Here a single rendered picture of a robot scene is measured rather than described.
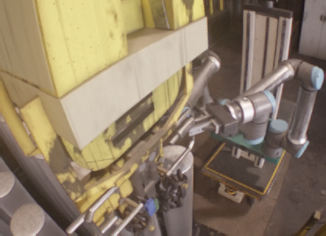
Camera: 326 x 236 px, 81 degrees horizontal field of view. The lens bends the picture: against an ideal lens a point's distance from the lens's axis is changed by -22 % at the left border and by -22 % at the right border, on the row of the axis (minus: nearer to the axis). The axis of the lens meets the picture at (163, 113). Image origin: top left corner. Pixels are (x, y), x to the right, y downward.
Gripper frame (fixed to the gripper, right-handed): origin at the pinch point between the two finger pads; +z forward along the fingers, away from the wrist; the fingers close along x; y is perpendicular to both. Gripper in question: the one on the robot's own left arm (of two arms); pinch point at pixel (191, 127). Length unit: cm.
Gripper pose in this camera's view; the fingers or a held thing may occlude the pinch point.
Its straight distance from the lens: 75.3
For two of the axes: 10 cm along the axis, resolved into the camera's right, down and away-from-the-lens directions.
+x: 3.4, 5.4, -7.7
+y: -0.9, -8.0, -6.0
